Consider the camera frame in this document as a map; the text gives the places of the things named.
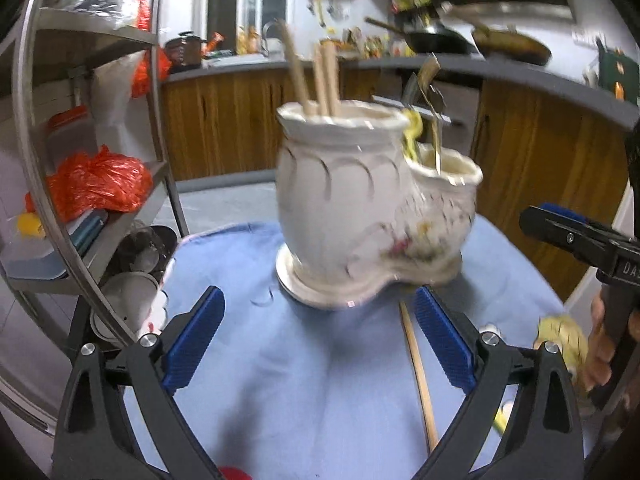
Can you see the wooden kitchen cabinet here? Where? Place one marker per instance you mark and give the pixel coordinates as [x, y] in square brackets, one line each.
[225, 120]

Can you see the small yellow object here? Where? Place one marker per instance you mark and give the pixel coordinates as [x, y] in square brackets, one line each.
[27, 225]

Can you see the blue cartoon printed cloth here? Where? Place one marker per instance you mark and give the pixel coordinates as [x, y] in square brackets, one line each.
[300, 385]

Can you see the black frying pan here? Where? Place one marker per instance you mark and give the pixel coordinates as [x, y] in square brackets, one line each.
[435, 40]

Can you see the orange snack packet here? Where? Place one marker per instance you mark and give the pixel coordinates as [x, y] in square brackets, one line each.
[215, 42]

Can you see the grey kitchen countertop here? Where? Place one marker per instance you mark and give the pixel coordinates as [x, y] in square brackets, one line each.
[500, 74]

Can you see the white plastic bag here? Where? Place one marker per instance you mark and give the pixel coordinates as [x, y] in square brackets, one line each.
[112, 102]

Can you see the person's right hand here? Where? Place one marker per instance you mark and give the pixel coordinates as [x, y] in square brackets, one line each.
[597, 355]

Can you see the brown wok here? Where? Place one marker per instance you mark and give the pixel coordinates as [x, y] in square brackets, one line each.
[510, 44]

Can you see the metal shelf rack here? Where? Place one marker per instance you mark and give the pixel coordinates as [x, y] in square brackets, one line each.
[170, 180]

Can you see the dark green wall board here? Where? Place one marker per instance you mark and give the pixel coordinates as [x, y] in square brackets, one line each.
[617, 67]

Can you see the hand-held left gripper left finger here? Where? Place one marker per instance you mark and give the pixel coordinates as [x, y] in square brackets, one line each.
[197, 340]

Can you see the clear container with red lid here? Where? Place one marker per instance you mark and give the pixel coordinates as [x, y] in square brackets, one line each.
[70, 130]

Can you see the cluster of condiment bottles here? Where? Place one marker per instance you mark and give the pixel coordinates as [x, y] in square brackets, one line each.
[370, 46]

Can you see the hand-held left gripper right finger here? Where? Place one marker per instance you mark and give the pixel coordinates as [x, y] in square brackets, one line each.
[442, 340]

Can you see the built-in oven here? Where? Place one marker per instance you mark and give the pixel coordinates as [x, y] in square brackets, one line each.
[462, 125]

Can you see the red plastic bag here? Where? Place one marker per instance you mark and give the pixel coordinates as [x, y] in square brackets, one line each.
[145, 70]

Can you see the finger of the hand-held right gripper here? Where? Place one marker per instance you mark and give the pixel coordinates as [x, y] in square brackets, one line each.
[550, 232]
[562, 211]

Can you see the orange plastic bag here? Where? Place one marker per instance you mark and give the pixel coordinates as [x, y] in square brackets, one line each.
[95, 185]

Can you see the stack of white bowls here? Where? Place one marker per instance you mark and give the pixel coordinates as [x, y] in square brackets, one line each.
[125, 302]

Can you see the yellow plastic spoon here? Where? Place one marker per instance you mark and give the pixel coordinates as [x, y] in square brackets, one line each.
[412, 132]

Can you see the stack of glass bowls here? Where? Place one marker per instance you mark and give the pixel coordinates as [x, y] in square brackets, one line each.
[145, 250]

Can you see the wooden chopstick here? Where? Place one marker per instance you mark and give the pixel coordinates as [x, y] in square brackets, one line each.
[332, 77]
[297, 70]
[320, 80]
[420, 380]

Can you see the kitchen faucet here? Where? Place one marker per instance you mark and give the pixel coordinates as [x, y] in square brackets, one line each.
[272, 35]

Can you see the clear plastic bag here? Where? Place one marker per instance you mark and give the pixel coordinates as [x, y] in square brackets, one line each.
[100, 0]

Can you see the red round object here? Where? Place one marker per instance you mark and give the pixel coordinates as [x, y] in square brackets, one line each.
[232, 475]

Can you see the white floral ceramic utensil holder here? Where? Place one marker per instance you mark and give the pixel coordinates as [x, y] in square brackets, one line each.
[340, 210]

